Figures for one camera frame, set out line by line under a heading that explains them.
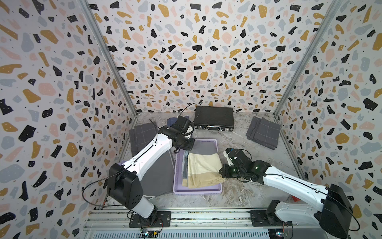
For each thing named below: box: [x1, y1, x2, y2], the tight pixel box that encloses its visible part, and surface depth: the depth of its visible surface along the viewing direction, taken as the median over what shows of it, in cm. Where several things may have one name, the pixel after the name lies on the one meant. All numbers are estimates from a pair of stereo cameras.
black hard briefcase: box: [193, 105, 235, 132], surface depth 117 cm
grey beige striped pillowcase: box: [182, 139, 226, 189], surface depth 80 cm
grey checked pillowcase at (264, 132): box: [245, 116, 282, 150], surface depth 112 cm
